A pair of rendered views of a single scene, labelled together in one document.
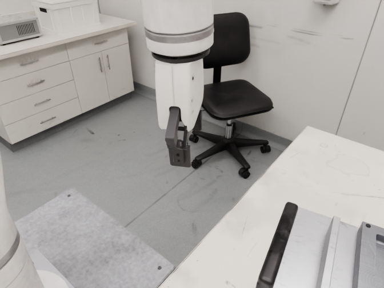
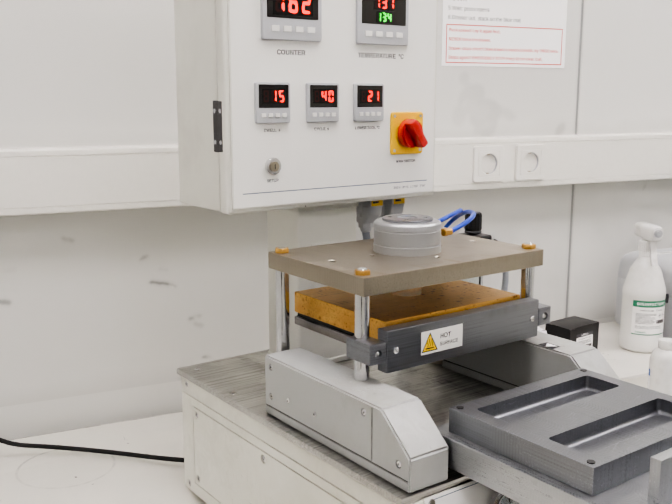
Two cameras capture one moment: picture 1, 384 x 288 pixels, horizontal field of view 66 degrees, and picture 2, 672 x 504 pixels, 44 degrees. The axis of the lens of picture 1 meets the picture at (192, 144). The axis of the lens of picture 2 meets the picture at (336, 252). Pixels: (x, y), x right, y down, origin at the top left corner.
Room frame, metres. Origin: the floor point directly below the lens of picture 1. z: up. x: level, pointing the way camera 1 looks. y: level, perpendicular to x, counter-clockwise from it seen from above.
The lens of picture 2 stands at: (0.95, -0.18, 1.28)
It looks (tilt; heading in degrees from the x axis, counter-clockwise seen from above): 10 degrees down; 206
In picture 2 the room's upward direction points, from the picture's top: straight up
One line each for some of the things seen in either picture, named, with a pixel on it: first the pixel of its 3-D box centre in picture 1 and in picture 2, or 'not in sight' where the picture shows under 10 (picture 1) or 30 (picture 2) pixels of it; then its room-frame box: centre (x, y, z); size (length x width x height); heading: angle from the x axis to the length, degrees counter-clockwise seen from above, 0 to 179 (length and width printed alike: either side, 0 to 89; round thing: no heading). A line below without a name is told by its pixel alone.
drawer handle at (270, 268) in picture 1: (279, 244); not in sight; (0.26, -0.12, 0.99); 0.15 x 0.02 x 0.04; 152
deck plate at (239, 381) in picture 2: not in sight; (386, 391); (0.04, -0.55, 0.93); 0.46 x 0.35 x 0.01; 62
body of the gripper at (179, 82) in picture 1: (183, 80); not in sight; (0.38, 0.01, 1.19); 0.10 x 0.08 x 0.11; 168
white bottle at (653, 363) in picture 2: not in sight; (664, 381); (-0.47, -0.26, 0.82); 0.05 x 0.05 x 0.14
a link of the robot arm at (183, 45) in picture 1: (180, 35); not in sight; (0.38, 0.01, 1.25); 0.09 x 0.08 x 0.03; 168
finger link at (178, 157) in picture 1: (177, 154); not in sight; (0.33, 0.02, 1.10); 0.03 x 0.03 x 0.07; 78
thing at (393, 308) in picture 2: not in sight; (412, 285); (0.05, -0.51, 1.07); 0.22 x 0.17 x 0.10; 152
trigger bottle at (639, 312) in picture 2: not in sight; (645, 287); (-0.75, -0.32, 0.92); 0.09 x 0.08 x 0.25; 31
